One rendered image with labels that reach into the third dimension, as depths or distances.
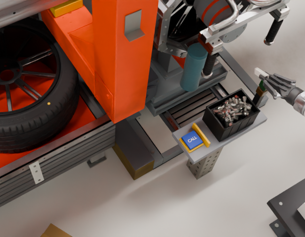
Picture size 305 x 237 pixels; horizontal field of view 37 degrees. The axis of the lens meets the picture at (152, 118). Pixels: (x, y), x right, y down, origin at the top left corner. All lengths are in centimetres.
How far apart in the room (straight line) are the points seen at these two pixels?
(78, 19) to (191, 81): 57
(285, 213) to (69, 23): 129
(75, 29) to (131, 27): 61
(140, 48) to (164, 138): 93
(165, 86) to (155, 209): 65
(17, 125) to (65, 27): 48
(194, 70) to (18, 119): 79
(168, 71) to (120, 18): 109
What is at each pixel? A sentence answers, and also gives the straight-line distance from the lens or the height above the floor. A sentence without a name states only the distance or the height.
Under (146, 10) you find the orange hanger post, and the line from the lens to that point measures 150.
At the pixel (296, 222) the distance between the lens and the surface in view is 221.
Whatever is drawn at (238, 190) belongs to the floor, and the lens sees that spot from 251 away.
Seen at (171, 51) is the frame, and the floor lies 68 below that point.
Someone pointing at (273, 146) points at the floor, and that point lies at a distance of 268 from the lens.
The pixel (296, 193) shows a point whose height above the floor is 30.
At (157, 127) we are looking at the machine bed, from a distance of 250.
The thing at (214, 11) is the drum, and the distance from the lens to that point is 190.
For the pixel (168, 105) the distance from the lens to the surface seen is 250.
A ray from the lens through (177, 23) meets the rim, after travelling 210.
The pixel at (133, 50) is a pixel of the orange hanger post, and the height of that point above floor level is 99.
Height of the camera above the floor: 226
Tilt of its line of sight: 60 degrees down
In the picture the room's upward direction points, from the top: 10 degrees clockwise
